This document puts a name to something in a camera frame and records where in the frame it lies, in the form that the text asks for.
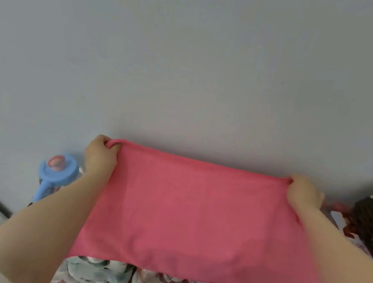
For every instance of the person's left hand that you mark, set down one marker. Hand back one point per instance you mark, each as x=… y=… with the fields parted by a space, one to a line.
x=101 y=158

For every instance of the person's right hand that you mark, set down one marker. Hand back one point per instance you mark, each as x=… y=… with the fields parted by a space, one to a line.
x=304 y=197

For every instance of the pink towel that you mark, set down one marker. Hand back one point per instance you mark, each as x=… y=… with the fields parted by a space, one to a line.
x=195 y=218

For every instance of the person's left forearm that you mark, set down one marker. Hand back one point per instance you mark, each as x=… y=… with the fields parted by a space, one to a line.
x=35 y=228

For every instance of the blue lidded water jug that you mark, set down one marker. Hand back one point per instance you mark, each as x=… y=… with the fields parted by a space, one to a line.
x=58 y=169

